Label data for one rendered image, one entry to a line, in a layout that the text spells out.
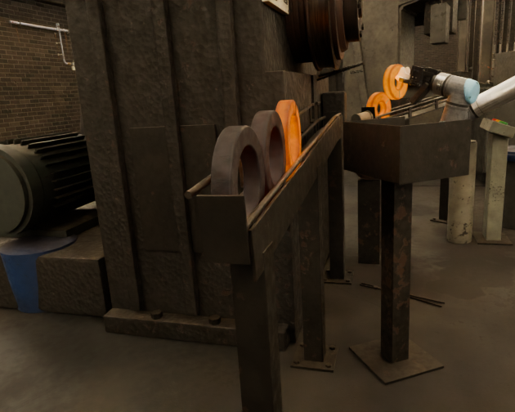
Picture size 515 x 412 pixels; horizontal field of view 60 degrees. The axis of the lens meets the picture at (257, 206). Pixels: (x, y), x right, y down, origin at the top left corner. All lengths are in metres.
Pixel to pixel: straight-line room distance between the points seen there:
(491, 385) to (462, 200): 1.19
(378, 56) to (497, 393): 3.51
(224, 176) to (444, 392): 0.95
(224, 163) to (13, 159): 1.42
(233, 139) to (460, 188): 1.86
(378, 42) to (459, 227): 2.44
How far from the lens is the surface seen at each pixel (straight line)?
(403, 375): 1.41
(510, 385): 1.47
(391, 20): 4.47
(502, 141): 2.47
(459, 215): 2.46
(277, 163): 0.96
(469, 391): 1.41
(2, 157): 2.01
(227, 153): 0.65
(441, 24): 4.17
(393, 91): 2.14
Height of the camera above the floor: 0.81
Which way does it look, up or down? 14 degrees down
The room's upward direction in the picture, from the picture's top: 4 degrees counter-clockwise
